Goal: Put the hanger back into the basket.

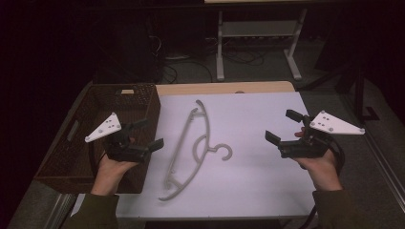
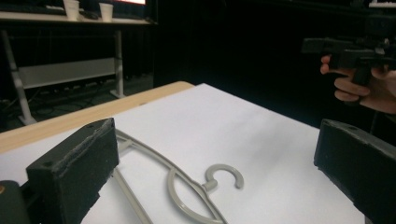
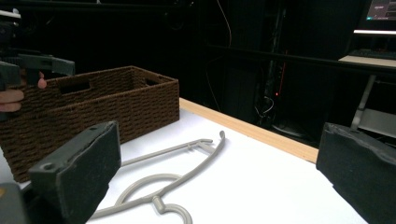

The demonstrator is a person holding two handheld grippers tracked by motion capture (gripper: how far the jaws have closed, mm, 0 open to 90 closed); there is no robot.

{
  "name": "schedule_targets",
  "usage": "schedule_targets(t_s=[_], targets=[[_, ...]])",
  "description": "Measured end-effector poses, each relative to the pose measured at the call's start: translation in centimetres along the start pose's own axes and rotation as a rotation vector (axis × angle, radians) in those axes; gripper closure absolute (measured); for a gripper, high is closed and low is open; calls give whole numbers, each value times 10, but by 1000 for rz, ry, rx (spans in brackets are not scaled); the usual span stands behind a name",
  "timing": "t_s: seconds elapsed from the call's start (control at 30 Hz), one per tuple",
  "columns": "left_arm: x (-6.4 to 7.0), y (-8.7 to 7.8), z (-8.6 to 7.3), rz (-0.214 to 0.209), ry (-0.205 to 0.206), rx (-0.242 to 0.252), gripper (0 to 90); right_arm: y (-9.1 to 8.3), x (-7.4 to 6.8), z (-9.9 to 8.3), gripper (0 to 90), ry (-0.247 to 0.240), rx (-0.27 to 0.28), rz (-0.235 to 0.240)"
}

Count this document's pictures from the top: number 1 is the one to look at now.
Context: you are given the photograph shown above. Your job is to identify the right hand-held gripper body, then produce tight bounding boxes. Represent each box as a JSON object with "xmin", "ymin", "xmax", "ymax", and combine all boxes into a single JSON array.
[{"xmin": 278, "ymin": 110, "xmax": 366, "ymax": 159}]

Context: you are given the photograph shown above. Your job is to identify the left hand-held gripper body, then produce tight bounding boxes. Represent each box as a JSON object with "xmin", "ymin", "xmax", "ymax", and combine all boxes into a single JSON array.
[{"xmin": 84, "ymin": 113, "xmax": 151, "ymax": 163}]

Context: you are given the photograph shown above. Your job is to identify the brown wicker basket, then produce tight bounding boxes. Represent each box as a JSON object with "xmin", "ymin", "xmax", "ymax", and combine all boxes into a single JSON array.
[{"xmin": 33, "ymin": 82, "xmax": 162, "ymax": 196}]

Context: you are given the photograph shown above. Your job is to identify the grey plastic clothes hanger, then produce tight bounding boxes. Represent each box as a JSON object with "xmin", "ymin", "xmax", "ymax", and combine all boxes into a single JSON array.
[{"xmin": 158, "ymin": 99, "xmax": 234, "ymax": 202}]

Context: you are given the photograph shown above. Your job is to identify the person's left hand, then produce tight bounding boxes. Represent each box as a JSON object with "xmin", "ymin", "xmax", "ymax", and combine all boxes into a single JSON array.
[{"xmin": 91, "ymin": 155, "xmax": 139, "ymax": 196}]

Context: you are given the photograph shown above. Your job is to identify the person's right hand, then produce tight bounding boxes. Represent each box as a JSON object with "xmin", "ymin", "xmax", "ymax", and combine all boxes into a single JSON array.
[{"xmin": 295, "ymin": 148, "xmax": 344, "ymax": 193}]

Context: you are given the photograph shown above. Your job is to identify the white table mat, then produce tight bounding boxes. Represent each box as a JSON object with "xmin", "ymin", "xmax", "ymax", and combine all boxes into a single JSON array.
[{"xmin": 116, "ymin": 92, "xmax": 316, "ymax": 220}]

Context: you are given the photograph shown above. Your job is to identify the black metal stand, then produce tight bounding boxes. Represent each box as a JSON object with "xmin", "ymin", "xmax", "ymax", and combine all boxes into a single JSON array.
[{"xmin": 313, "ymin": 60, "xmax": 380, "ymax": 124}]

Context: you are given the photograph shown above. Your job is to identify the black floor cable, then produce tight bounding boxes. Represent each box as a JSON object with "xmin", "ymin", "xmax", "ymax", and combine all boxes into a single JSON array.
[
  {"xmin": 161, "ymin": 55, "xmax": 214, "ymax": 84},
  {"xmin": 222, "ymin": 47, "xmax": 266, "ymax": 67}
]

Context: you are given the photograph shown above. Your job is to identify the white metal frame desk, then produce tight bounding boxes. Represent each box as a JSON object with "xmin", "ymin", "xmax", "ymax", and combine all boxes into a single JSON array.
[{"xmin": 203, "ymin": 0, "xmax": 323, "ymax": 82}]

